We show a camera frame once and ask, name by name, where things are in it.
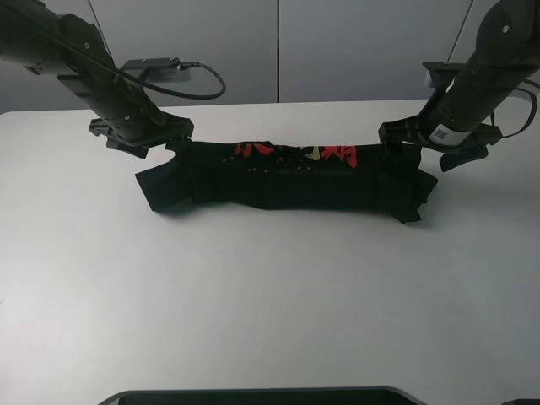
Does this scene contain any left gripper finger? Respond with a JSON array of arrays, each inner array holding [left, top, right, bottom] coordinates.
[[165, 136, 192, 153], [105, 138, 148, 159]]

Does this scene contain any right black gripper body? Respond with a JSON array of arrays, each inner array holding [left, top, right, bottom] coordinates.
[[379, 107, 502, 148]]

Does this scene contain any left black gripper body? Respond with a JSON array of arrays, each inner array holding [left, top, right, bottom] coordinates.
[[88, 92, 194, 148]]

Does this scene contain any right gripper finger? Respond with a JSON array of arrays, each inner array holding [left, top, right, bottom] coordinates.
[[381, 140, 403, 157], [440, 145, 489, 171]]

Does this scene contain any black printed t-shirt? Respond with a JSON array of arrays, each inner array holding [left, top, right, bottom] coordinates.
[[136, 142, 438, 224]]

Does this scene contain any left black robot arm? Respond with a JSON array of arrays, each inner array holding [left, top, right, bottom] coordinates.
[[1, 1, 194, 159]]

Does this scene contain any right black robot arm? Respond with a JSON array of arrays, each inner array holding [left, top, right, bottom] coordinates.
[[379, 0, 539, 172]]

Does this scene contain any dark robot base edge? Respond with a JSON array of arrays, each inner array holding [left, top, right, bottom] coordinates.
[[102, 386, 421, 405]]

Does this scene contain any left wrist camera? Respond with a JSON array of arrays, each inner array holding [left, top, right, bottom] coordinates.
[[121, 57, 191, 84]]

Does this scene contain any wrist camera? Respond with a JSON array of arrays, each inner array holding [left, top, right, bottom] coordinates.
[[423, 62, 465, 94], [121, 57, 191, 84]]

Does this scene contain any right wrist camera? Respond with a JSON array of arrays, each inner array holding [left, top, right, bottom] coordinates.
[[423, 62, 465, 94]]

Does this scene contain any left black cable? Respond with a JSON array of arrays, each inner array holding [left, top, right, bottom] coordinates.
[[24, 24, 227, 101]]

